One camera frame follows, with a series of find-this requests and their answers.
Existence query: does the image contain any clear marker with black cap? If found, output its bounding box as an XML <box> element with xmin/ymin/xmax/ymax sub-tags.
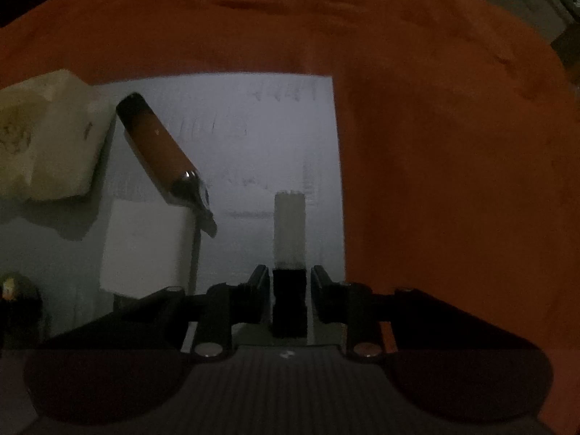
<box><xmin>272</xmin><ymin>191</ymin><xmax>308</xmax><ymax>340</ymax></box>

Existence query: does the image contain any white rectangular box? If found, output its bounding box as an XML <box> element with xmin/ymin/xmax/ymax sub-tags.
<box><xmin>99</xmin><ymin>199</ymin><xmax>196</xmax><ymax>299</ymax></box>

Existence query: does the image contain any red tablecloth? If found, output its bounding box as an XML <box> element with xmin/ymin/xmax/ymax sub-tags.
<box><xmin>1</xmin><ymin>0</ymin><xmax>579</xmax><ymax>434</ymax></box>

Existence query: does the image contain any white sheet mat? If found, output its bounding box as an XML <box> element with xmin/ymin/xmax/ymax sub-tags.
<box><xmin>1</xmin><ymin>74</ymin><xmax>345</xmax><ymax>334</ymax></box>

